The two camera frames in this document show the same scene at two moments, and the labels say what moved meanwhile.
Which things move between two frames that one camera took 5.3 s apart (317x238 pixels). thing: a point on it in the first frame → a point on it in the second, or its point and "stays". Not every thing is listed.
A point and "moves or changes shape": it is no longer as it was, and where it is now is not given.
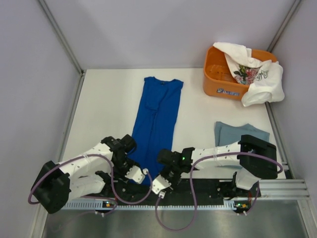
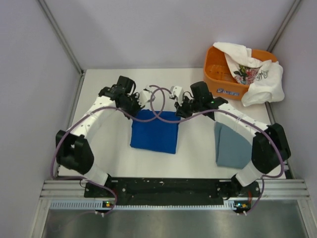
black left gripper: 121,175 → 135,98
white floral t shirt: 265,78 stays
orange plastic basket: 219,80 stays
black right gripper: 172,183 → 181,108
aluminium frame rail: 290,189 stays
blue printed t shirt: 154,126 moves or changes shape
